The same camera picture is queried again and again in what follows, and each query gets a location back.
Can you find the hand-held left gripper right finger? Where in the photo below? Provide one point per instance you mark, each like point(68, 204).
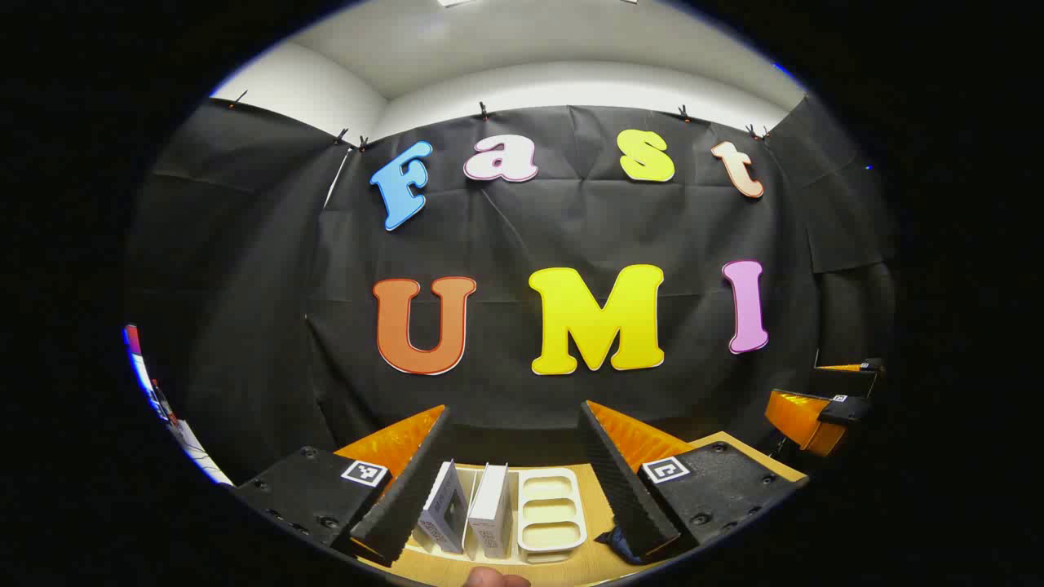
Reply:
point(624, 481)

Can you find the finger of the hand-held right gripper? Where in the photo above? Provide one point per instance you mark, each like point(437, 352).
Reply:
point(848, 375)
point(803, 420)

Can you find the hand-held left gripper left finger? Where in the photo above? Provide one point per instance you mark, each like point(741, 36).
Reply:
point(412, 489)

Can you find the white book with black panel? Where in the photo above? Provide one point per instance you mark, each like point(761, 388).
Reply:
point(444, 509)

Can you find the white bookshelf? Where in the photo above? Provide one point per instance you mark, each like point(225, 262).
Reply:
point(550, 514)

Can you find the white paperback book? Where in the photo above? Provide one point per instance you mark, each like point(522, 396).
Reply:
point(489, 514)

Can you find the computer screen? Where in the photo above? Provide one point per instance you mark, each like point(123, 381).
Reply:
point(137, 359)

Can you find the row of black cloth clips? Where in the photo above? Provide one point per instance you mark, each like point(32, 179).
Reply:
point(483, 110)

